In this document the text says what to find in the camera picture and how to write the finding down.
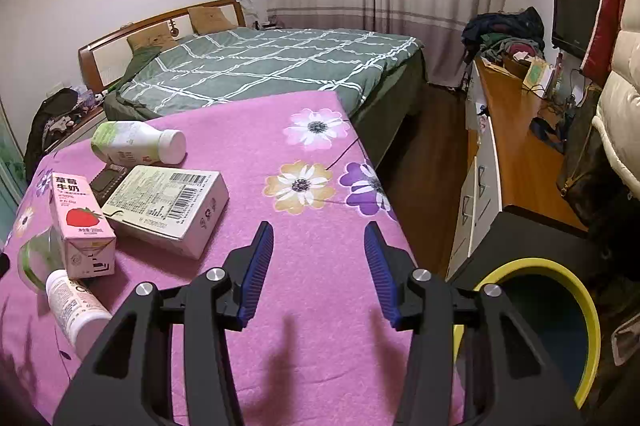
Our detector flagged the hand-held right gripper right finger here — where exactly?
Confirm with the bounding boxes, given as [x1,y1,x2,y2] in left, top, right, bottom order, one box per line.
[364,222,586,426]

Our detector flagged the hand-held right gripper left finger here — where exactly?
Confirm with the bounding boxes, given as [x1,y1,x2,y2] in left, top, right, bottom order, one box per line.
[52,221,275,426]

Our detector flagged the yellow-rimmed dark bin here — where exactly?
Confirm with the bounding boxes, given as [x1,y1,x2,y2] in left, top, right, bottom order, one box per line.
[452,258,601,414]

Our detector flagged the green and white bottle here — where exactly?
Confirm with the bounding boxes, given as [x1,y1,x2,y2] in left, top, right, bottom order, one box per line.
[91,121,188,167]

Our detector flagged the pink floral cloth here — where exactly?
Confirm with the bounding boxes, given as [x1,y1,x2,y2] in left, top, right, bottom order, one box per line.
[0,90,466,426]

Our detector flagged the beige carton box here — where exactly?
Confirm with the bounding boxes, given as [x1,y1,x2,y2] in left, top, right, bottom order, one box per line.
[103,165,230,261]

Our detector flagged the black low cabinet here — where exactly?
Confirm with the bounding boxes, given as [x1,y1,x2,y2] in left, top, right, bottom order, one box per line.
[446,205,596,293]

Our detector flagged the bed with green quilt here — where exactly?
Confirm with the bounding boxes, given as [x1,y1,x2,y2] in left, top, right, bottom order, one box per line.
[103,38,429,173]

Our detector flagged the wooden dresser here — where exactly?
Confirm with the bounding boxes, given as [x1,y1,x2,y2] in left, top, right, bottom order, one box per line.
[446,56,589,279]

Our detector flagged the pink strawberry milk carton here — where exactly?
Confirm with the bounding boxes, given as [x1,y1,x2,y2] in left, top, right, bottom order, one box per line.
[50,172,117,279]

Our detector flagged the white and pink bottle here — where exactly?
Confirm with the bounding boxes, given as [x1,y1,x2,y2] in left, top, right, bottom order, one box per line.
[45,269,114,360]

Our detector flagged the green plaid quilt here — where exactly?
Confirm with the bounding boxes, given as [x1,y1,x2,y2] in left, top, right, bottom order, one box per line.
[103,27,420,119]

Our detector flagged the blue item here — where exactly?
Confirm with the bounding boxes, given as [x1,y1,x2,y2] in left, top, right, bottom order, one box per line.
[531,116,569,152]

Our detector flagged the white nightstand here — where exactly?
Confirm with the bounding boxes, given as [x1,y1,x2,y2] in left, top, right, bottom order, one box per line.
[45,104,109,155]

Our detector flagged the brown patterned handbag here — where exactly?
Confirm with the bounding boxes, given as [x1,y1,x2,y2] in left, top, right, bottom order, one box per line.
[556,90,619,215]

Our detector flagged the dark clothes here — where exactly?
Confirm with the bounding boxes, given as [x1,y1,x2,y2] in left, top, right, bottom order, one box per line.
[25,88,81,179]

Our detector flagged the green cardboard box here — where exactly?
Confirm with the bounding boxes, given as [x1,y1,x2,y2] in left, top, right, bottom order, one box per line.
[522,56,556,89]

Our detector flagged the brown pillow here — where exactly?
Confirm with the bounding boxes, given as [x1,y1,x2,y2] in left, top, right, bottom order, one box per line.
[187,6,239,34]
[126,24,180,53]

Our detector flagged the wardrobe with sliding doors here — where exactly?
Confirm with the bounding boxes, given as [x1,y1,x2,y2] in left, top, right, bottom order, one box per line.
[0,100,29,227]

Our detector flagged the pile of clothes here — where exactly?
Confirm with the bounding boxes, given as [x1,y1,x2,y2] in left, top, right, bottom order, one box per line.
[461,7,546,62]

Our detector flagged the wooden headboard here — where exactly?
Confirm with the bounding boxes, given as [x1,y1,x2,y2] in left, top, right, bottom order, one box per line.
[78,0,247,94]

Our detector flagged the cream puffer coat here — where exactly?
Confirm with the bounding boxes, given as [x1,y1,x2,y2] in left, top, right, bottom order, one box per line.
[592,0,640,227]

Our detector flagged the red puffer coat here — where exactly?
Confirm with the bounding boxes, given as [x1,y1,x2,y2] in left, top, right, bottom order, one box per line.
[580,0,634,79]

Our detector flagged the black television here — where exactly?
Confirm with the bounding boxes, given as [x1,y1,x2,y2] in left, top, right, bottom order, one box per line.
[551,0,607,62]

